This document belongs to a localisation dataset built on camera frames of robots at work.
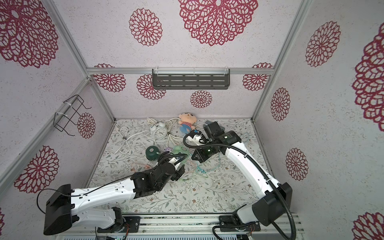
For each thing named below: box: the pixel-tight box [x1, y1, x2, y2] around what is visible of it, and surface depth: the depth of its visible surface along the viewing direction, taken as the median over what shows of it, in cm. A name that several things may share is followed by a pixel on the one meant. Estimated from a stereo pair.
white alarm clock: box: [150, 122, 168, 139], surface depth 105 cm
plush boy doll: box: [178, 112, 197, 134], surface depth 112 cm
